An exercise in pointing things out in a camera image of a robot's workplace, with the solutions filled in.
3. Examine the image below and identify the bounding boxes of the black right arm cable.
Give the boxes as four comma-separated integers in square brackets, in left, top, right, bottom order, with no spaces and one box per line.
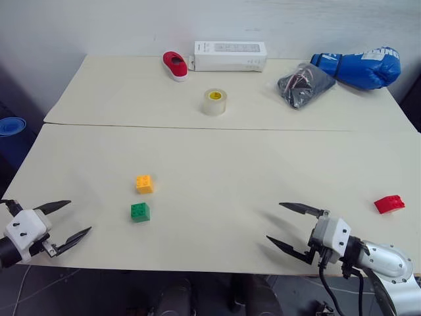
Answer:
[317,250,343,316]

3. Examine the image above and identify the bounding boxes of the red slip-on shoe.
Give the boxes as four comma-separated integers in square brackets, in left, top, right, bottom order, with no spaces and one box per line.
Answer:
[162,51,189,83]

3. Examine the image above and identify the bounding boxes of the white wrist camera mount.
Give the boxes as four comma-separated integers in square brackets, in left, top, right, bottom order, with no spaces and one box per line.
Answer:
[310,216,353,264]
[3,209,53,263]

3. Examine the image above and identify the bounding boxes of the yellow toy brick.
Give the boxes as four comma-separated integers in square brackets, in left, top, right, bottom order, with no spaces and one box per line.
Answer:
[135,174,155,195]

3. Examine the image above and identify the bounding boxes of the green toy brick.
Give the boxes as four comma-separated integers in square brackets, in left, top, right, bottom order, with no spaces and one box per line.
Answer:
[130,201,152,223]

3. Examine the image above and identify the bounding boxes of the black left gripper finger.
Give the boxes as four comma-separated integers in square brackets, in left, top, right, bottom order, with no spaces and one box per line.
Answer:
[52,226,93,258]
[32,199,72,217]

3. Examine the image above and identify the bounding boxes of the black item in plastic bag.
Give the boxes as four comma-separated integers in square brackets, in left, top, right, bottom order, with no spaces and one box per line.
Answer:
[274,63,337,111]

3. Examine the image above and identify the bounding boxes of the white cardboard box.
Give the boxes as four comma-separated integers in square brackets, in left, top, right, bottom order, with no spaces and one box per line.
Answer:
[188,40,267,72]

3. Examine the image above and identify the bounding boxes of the dark rounded shape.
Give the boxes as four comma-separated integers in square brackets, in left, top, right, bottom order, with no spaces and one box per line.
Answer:
[229,273,284,316]
[148,278,199,316]

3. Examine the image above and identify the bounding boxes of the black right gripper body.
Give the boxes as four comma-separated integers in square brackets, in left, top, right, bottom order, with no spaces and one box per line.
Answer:
[307,207,334,268]

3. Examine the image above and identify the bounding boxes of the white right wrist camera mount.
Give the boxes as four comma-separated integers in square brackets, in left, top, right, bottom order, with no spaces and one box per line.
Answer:
[310,216,353,264]

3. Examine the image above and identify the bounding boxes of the blue boxing glove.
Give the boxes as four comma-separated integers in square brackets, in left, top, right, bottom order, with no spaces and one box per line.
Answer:
[310,47,402,91]

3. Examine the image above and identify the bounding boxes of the clear tape roll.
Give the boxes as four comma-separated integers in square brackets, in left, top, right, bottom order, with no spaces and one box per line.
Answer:
[201,88,229,117]

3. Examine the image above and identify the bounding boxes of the red toy brick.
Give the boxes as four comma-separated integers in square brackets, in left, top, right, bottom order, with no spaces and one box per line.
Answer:
[373,194,407,215]

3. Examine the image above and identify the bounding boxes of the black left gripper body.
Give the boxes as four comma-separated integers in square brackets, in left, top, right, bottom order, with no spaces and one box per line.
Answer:
[31,232,62,259]

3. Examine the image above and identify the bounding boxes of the blue round container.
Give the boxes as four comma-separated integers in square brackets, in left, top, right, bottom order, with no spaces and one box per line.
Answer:
[0,116,28,138]

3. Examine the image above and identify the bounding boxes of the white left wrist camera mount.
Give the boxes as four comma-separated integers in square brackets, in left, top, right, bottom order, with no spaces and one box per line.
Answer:
[3,209,53,263]

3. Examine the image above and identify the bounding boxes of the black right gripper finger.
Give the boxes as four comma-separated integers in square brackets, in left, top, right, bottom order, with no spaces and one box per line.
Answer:
[265,234,313,266]
[278,201,325,219]

